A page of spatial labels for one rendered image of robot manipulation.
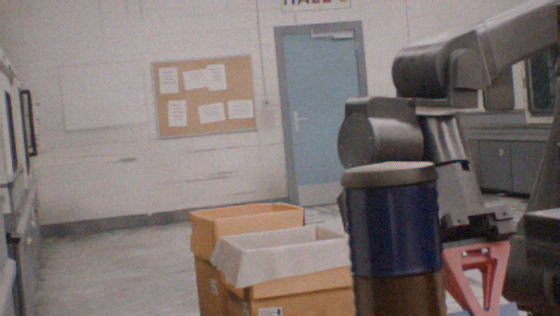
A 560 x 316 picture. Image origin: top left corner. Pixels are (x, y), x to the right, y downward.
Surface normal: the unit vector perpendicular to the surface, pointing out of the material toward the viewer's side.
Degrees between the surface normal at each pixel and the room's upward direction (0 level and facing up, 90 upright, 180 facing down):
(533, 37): 93
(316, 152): 90
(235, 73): 90
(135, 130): 90
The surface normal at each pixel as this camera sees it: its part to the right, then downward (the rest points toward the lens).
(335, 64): 0.22, 0.03
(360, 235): -0.69, 0.34
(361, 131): -0.84, -0.02
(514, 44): 0.62, 0.02
